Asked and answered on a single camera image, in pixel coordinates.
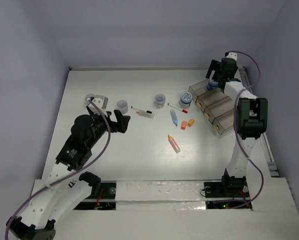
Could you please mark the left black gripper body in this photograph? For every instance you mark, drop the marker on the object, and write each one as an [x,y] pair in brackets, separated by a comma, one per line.
[99,123]

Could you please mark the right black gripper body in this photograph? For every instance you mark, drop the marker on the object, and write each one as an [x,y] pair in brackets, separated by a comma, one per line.
[235,69]

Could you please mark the clear purple clip jar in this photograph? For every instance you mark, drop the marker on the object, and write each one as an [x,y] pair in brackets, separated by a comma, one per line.
[122,106]

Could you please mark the blue lidded jar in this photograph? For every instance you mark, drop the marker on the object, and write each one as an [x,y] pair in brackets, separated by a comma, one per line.
[185,99]
[211,84]

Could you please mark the red capped white marker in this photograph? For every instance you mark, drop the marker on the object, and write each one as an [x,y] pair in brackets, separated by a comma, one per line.
[177,108]

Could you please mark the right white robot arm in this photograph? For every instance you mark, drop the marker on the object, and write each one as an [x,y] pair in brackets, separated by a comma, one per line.
[250,116]

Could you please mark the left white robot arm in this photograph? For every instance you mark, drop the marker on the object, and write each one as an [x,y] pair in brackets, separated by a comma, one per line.
[68,182]

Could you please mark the black capped white marker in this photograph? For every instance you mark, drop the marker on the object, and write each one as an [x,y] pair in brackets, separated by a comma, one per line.
[141,110]

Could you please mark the clear pencil shaped eraser case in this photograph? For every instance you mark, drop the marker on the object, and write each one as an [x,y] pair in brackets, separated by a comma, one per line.
[145,114]

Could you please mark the clear tiered organizer box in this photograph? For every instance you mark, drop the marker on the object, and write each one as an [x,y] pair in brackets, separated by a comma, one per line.
[217,107]

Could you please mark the blue pencil shaped highlighter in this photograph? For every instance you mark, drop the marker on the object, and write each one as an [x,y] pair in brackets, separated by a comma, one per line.
[174,117]

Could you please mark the pink pencil shaped highlighter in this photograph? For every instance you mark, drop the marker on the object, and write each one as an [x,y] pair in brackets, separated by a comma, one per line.
[173,144]

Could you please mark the yellow eraser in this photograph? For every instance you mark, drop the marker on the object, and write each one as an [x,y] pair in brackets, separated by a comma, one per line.
[191,122]

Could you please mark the orange eraser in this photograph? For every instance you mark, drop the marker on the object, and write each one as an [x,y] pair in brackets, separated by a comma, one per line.
[184,125]

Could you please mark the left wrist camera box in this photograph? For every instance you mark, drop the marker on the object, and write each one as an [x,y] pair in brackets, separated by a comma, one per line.
[99,100]

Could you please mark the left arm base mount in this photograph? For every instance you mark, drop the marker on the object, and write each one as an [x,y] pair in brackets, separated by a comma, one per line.
[102,196]

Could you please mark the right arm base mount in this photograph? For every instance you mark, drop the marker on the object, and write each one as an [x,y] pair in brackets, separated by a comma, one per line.
[227,193]

